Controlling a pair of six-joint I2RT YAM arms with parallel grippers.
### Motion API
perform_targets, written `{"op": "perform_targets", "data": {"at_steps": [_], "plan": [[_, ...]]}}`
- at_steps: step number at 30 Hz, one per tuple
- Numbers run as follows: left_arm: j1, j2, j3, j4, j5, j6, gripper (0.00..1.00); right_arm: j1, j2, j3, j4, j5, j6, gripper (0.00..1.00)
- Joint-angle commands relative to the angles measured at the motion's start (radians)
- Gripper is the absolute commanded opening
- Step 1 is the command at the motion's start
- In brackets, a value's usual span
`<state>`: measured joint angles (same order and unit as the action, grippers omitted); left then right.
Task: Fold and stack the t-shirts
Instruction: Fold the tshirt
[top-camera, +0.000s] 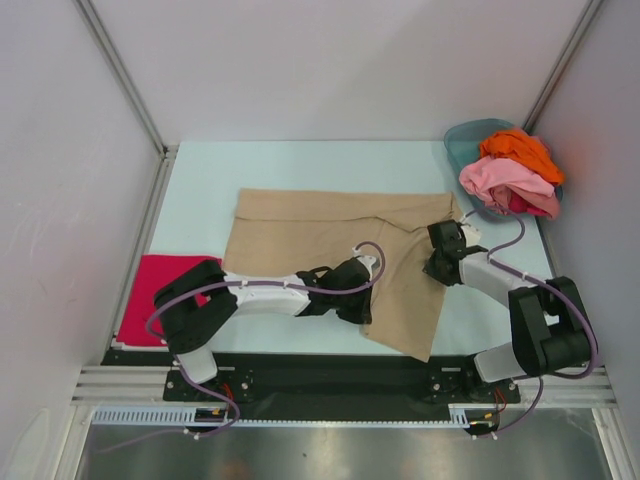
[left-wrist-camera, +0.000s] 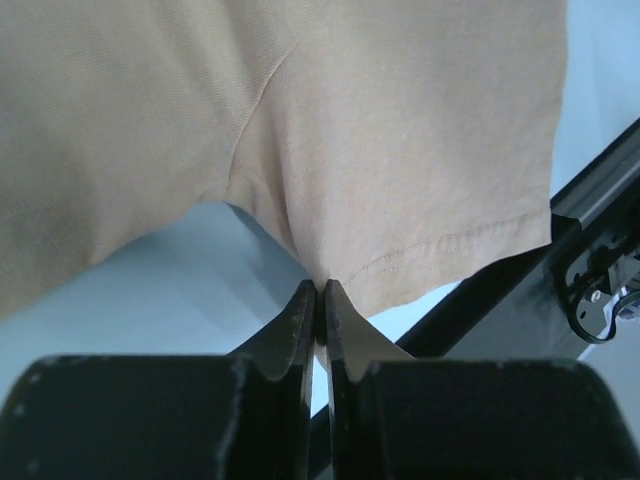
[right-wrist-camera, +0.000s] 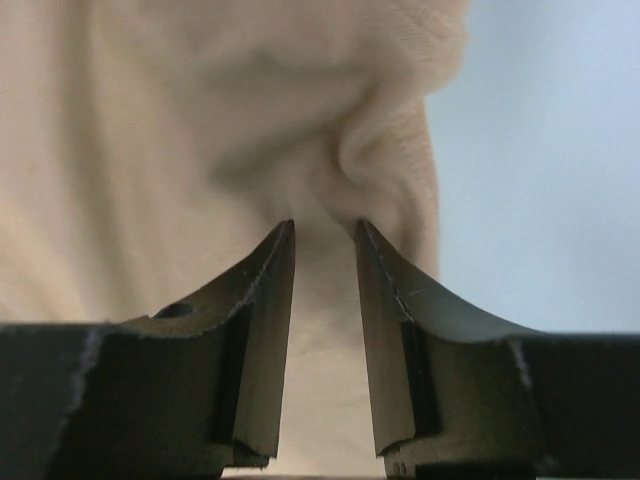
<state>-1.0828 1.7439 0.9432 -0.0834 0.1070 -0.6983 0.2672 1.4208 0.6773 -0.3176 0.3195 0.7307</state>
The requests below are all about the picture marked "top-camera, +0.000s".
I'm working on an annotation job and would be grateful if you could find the aluminium front rail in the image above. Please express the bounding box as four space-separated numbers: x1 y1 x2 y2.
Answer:
71 366 617 409

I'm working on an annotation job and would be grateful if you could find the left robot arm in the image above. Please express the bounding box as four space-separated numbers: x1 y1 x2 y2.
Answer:
153 252 380 400

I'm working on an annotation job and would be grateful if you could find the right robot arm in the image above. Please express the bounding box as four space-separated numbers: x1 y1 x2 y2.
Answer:
423 220 598 401

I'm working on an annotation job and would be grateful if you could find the teal plastic basket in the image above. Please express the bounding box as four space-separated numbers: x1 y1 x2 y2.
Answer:
444 119 564 218

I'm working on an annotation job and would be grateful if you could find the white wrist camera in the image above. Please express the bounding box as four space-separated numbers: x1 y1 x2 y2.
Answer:
460 223 482 247
352 247 379 278

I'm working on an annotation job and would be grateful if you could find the pink t shirt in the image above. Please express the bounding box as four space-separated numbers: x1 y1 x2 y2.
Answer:
459 156 561 219

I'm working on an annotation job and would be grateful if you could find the aluminium frame post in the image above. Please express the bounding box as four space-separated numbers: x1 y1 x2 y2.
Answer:
72 0 168 158
522 0 606 133

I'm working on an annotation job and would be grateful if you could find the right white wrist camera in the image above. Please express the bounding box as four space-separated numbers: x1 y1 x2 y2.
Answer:
460 223 482 247

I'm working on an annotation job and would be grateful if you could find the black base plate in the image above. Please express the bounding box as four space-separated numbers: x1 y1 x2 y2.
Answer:
101 351 521 422

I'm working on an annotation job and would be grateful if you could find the magenta t shirt in basket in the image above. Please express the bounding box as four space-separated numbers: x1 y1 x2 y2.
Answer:
508 192 530 214

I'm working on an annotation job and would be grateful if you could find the orange t shirt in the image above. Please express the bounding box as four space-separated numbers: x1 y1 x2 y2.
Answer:
478 128 566 186

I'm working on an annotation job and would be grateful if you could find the right aluminium frame post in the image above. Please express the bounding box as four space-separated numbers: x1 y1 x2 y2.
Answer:
522 0 606 133

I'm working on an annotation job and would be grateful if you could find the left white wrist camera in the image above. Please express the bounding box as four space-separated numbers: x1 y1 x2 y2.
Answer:
352 247 379 278

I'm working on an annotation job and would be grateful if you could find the left aluminium frame post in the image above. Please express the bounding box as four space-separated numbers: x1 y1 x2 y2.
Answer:
72 0 168 158

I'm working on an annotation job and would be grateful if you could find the beige t shirt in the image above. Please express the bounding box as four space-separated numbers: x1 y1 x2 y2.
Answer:
223 189 462 361

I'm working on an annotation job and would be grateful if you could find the white slotted cable duct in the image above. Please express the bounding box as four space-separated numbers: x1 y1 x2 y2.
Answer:
92 406 496 429

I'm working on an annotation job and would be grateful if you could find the folded magenta t shirt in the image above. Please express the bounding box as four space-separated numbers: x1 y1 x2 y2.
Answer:
114 254 222 351

